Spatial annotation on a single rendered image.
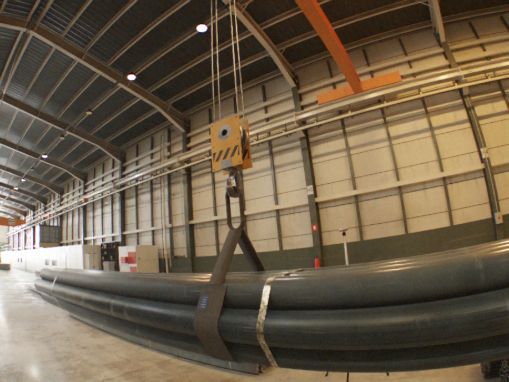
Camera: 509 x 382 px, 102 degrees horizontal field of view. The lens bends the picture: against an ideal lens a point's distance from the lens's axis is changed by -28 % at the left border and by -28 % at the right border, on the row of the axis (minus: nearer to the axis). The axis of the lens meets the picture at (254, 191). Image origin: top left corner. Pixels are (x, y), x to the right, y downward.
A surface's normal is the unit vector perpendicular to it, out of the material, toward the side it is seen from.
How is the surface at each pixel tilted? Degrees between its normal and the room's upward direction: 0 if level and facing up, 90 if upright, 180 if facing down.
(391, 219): 90
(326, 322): 56
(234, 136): 90
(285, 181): 90
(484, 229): 90
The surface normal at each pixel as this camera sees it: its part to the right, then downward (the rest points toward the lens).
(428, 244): -0.54, -0.13
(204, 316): -0.50, -0.60
